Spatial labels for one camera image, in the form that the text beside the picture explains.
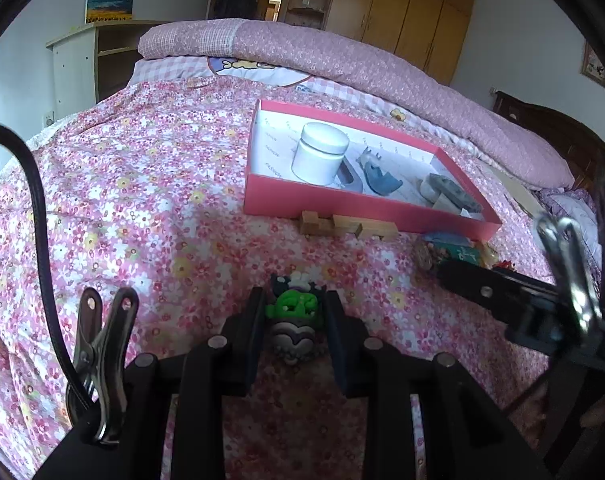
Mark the dark wooden headboard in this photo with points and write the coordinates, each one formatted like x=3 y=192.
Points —
x=557 y=125

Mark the metal spring clip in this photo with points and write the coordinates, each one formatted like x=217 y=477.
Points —
x=577 y=290
x=102 y=360

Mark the white shelf cabinet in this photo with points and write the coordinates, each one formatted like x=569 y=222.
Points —
x=75 y=70

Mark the grey toothed plastic toy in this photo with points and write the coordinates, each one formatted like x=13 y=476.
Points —
x=455 y=191

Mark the beige brown patterned cloth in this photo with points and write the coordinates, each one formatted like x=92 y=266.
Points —
x=517 y=195

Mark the pink floral bedspread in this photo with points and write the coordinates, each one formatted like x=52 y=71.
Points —
x=142 y=200

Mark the grey green owl toy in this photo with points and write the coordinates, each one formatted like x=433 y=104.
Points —
x=295 y=332

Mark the blue yellow painting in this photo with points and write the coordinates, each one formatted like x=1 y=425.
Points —
x=110 y=2

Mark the framed wall picture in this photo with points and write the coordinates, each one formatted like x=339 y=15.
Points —
x=596 y=62

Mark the pink folded quilt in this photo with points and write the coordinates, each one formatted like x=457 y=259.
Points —
x=382 y=70

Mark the blue grey toy shark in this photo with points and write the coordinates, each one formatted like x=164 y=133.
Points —
x=380 y=177

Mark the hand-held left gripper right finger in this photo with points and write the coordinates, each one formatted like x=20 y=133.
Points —
x=340 y=350

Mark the green blue small box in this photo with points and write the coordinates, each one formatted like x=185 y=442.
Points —
x=457 y=250

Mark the wooden wardrobe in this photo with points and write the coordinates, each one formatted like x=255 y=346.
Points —
x=407 y=10

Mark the wooden puzzle block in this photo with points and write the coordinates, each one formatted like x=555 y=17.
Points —
x=315 y=222
x=367 y=227

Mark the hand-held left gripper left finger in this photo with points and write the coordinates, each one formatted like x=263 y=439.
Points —
x=250 y=345

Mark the pink cardboard box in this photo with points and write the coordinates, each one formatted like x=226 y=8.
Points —
x=332 y=207

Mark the white wall socket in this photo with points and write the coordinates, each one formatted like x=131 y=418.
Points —
x=49 y=119

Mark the white plastic jar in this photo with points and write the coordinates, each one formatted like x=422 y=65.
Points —
x=317 y=155

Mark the white grey plastic block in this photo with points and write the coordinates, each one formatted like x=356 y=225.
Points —
x=427 y=190

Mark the lavender floral cloth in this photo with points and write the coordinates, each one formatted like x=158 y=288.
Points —
x=567 y=205

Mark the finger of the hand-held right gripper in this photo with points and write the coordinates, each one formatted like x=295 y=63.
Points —
x=482 y=287

